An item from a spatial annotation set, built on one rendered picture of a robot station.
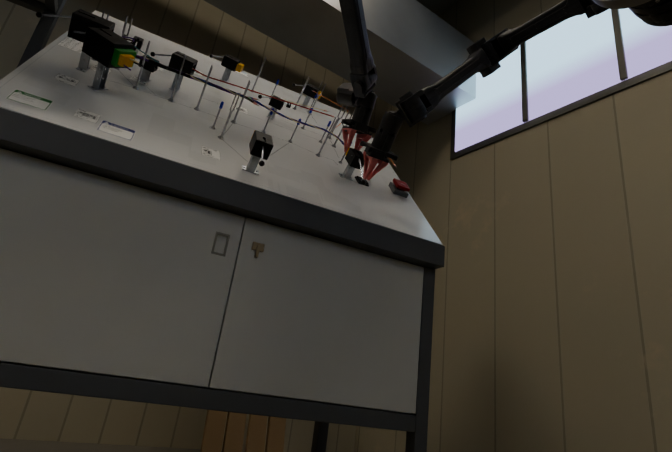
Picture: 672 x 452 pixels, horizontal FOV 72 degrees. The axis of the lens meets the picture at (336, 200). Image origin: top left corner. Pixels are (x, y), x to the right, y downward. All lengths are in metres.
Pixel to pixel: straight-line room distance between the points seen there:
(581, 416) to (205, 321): 2.03
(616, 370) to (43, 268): 2.35
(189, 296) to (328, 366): 0.38
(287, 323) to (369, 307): 0.24
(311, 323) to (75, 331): 0.51
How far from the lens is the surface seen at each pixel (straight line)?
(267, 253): 1.16
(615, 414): 2.64
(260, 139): 1.17
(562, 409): 2.76
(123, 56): 1.28
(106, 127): 1.19
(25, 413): 3.07
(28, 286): 1.09
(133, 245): 1.10
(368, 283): 1.27
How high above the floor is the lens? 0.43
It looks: 22 degrees up
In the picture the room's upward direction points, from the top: 8 degrees clockwise
